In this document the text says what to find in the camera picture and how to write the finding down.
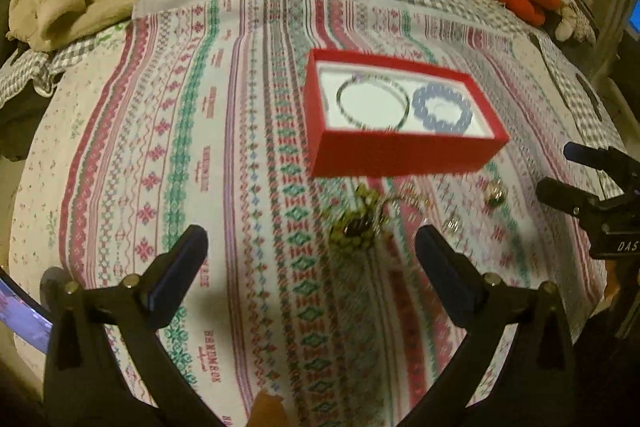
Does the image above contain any gold ring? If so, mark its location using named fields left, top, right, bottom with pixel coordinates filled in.
left=482, top=180, right=509, bottom=209

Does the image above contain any small silver earring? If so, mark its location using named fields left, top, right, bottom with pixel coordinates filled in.
left=442, top=211, right=462, bottom=235

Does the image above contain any blue bead bracelet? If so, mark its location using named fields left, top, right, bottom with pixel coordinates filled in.
left=411, top=82, right=474, bottom=136

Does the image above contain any green bead necklace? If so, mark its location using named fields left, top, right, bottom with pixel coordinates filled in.
left=326, top=185, right=432, bottom=253

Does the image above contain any clear and green bead bracelet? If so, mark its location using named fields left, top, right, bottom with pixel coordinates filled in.
left=335, top=74, right=411, bottom=132

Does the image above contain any red jewelry box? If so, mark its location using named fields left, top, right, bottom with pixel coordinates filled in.
left=304, top=49, right=509, bottom=178

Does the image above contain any person's left hand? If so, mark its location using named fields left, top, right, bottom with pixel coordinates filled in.
left=246, top=390, right=288, bottom=427

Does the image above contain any smartphone screen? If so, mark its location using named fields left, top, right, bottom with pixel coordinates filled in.
left=0, top=269, right=52, bottom=353

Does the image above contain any patterned handmade cloth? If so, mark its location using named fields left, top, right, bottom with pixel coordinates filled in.
left=9, top=0, right=620, bottom=426

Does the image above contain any grey checkered bed sheet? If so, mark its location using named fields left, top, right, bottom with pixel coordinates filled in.
left=1, top=0, right=639, bottom=161

